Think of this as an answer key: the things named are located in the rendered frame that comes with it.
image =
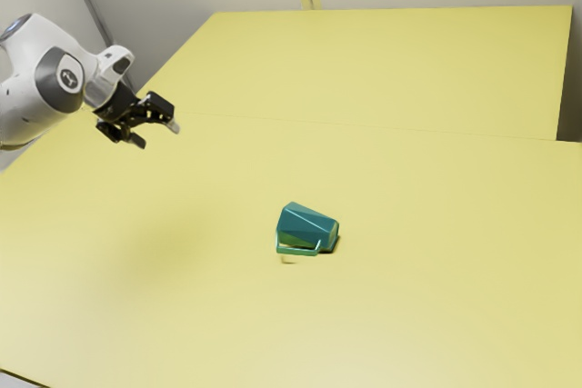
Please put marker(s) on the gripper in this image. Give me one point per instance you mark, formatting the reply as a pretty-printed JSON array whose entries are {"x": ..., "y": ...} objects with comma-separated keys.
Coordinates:
[{"x": 119, "y": 106}]

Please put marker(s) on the teal faceted mug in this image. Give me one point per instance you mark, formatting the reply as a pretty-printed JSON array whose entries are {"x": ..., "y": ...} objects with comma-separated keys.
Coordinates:
[{"x": 304, "y": 228}]

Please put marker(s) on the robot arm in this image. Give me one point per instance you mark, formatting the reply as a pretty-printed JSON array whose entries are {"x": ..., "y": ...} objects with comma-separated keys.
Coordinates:
[{"x": 32, "y": 88}]

